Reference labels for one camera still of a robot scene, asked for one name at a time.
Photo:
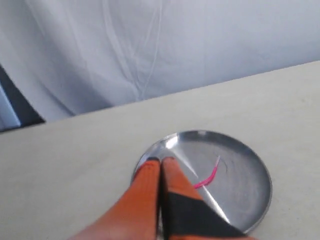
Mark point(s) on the white backdrop curtain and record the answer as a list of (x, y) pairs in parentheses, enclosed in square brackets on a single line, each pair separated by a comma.
[(69, 57)]

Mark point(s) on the round stainless steel plate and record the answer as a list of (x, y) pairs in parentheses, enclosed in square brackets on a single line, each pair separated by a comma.
[(241, 190)]

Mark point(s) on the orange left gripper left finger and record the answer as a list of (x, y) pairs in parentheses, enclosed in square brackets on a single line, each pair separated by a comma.
[(135, 215)]

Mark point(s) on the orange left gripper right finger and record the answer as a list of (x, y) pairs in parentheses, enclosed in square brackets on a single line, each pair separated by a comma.
[(185, 215)]

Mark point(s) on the pink plastic straw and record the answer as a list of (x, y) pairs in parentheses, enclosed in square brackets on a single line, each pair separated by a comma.
[(211, 177)]

